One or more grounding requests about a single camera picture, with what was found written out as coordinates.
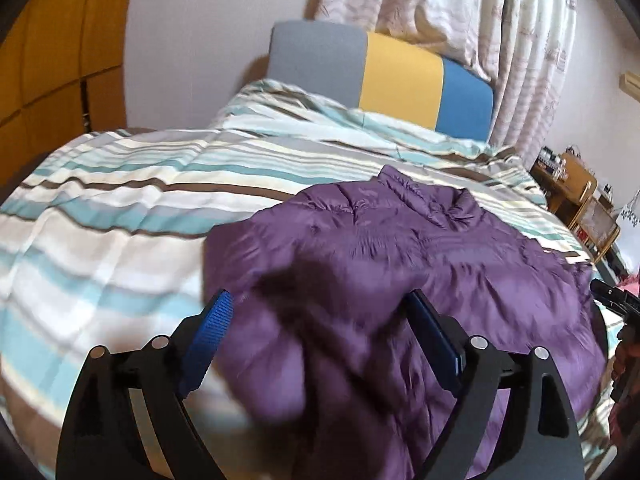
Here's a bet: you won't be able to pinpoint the purple quilted down jacket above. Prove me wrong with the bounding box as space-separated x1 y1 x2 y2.
204 166 605 479

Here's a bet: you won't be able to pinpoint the right hand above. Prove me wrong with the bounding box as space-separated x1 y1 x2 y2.
612 340 640 382

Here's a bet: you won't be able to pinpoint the wooden wicker chair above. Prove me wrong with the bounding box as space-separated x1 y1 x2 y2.
570 197 620 263

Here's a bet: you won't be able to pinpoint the wooden side desk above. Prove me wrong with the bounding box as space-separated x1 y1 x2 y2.
530 152 598 226

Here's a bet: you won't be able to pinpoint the clutter items on desk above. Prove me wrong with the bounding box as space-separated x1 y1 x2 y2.
534 145 580 181

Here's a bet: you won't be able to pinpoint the striped bed duvet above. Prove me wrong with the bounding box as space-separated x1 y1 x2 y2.
1 79 590 478

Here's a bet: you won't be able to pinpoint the grey yellow blue headboard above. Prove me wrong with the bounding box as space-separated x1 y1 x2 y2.
267 21 494 142

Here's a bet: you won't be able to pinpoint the patterned white pink curtain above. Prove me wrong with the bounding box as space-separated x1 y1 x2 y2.
316 0 577 166

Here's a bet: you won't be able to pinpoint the orange wooden wardrobe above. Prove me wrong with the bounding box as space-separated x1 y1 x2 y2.
1 0 130 188

